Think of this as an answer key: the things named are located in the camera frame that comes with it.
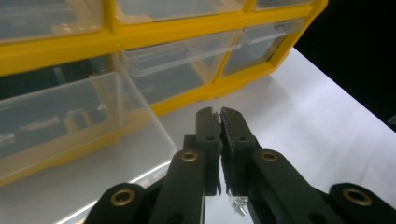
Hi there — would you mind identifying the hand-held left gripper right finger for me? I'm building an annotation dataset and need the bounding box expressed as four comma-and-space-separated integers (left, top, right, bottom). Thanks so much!
219, 106, 262, 198

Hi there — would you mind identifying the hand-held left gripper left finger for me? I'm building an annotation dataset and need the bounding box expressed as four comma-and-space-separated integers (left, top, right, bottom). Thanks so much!
183, 106, 224, 197

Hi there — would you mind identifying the clear plastic drawer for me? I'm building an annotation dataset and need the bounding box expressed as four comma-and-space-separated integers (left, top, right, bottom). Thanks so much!
0, 54, 178, 224

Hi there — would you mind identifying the yellow black drawer organizer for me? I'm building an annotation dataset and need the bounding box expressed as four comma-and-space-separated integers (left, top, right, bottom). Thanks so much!
0, 0, 330, 188

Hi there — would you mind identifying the grid of clear drawers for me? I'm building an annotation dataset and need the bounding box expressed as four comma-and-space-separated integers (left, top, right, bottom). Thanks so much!
0, 0, 312, 105

